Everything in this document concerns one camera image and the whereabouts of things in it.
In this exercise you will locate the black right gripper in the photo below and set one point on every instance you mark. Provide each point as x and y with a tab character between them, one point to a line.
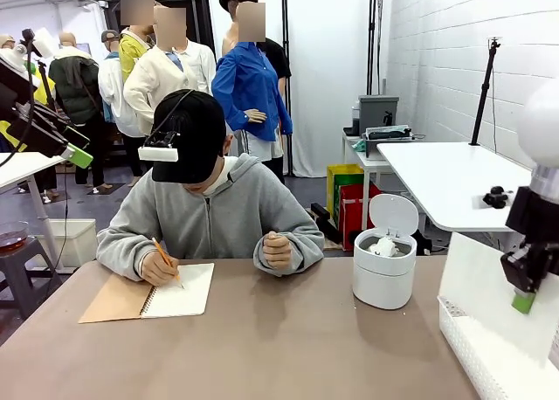
535	216

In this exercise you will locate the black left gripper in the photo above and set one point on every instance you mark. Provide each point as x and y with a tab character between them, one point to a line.
39	131

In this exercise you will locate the yellow pencil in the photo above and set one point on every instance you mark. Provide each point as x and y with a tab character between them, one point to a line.
158	247

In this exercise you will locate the white paper ball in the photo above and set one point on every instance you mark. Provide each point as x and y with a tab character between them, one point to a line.
384	246

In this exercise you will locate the brown spiral notebook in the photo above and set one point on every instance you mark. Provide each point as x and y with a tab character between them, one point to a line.
183	295

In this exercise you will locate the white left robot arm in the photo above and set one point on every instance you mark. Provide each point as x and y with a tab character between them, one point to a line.
11	59

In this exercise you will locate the person's left forearm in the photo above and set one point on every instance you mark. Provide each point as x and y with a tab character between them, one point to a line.
305	253

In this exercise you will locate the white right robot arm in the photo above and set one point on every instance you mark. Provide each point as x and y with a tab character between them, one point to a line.
541	120

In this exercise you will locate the person's right hand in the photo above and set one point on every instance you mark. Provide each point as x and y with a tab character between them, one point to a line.
157	269

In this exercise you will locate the person's left hand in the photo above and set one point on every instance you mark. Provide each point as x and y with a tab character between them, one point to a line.
277	251

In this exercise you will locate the white table slanted leg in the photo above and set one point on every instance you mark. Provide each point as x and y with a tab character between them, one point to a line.
22	166

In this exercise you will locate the thin black stand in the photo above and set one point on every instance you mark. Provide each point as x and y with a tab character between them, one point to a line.
46	83

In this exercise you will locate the mannequin in cream jacket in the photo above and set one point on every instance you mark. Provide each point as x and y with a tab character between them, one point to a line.
144	81

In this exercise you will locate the white storage box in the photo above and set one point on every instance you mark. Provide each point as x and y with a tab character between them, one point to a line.
78	243

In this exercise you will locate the white paper stack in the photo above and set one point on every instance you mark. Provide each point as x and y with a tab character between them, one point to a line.
493	374

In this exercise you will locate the glass bowl red liquid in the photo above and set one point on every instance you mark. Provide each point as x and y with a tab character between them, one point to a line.
13	240

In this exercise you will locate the large white table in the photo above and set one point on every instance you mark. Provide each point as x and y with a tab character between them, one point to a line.
458	186

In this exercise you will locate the dark stool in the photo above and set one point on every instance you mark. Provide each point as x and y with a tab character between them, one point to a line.
17	260

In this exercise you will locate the person in grey hoodie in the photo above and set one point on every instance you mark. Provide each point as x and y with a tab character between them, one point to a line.
205	221

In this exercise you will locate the white lidded trash bin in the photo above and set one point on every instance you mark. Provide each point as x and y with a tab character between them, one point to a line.
380	286

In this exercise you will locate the mannequin in blue shirt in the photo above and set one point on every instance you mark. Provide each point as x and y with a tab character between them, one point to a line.
244	81

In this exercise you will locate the black tripod stand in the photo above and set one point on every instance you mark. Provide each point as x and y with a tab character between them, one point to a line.
482	98

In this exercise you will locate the red bag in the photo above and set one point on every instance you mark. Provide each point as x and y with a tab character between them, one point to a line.
354	216

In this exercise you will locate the black slanted pole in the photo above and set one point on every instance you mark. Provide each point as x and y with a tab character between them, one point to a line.
205	7

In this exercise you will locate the small white side table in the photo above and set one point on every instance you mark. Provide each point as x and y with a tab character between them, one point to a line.
370	162

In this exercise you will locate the grey tray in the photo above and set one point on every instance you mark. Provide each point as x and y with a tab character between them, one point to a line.
380	146

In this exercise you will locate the yellow green bag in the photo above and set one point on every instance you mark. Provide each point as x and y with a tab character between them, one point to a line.
345	175

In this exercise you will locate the black floor object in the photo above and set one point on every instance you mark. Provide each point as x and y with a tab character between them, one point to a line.
325	221

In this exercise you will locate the mannequin in black shirt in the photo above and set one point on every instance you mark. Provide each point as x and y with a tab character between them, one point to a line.
277	57

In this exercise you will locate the teal cloth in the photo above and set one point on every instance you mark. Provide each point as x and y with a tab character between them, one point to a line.
359	146

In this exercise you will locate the grey box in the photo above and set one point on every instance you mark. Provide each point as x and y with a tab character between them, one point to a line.
377	116

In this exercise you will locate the white plastic bottle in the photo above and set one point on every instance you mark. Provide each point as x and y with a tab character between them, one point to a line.
355	118

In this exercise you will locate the black upright pole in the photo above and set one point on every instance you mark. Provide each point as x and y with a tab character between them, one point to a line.
286	24

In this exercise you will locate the black light stand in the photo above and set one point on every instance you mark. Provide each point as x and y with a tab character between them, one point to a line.
381	33

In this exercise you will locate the white head camera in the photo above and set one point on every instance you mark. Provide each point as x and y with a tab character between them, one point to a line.
157	154

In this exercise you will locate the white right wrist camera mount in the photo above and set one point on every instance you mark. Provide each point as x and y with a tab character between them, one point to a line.
495	197

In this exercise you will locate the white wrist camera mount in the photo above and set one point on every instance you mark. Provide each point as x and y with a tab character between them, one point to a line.
495	197
44	42

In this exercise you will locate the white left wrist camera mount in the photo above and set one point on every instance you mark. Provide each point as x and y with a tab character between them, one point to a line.
44	42

